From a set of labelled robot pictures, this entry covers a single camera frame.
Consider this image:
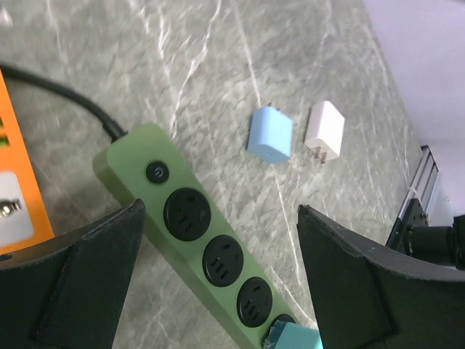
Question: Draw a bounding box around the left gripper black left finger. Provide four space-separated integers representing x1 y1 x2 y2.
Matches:
1 199 146 348

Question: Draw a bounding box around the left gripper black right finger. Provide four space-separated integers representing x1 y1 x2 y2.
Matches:
297 205 464 348

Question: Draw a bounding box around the teal plug in strip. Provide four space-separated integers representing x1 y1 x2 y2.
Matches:
263 321 323 349

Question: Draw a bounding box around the white charger plug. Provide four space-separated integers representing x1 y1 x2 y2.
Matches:
304 101 345 164

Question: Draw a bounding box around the light blue charger plug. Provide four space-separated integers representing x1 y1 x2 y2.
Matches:
246 105 294 164

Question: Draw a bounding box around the orange power strip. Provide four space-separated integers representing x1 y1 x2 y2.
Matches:
1 73 54 254

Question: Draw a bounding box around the green power strip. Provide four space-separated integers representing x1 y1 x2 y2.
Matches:
93 124 296 348

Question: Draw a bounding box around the aluminium frame rail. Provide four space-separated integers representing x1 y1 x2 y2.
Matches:
386 145 453 253

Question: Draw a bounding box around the black power cable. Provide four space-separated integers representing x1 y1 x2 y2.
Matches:
0 61 130 141

